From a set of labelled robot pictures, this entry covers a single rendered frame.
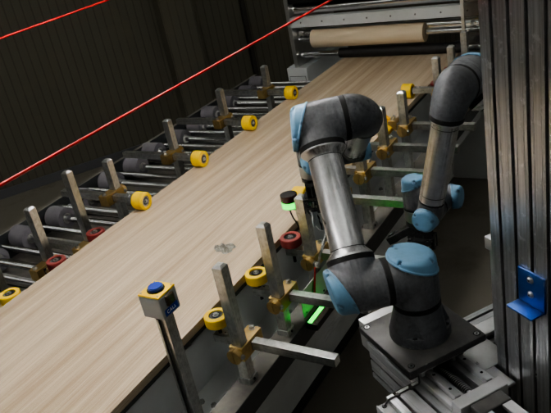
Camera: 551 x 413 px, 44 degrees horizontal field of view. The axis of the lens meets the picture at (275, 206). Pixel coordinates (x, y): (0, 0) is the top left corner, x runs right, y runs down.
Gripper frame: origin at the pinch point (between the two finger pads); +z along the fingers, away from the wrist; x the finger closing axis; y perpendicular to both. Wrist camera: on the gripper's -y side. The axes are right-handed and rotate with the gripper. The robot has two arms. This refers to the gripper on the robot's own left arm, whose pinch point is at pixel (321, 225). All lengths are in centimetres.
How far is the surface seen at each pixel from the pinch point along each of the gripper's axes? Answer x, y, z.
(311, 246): -5.7, -2.9, 9.5
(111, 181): -103, -57, -1
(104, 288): -80, 14, 11
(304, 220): -6.4, -3.1, -0.8
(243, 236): -34.1, -16.3, 10.6
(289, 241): -14.5, -8.6, 10.0
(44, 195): -292, -284, 101
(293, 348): -6.6, 44.5, 17.0
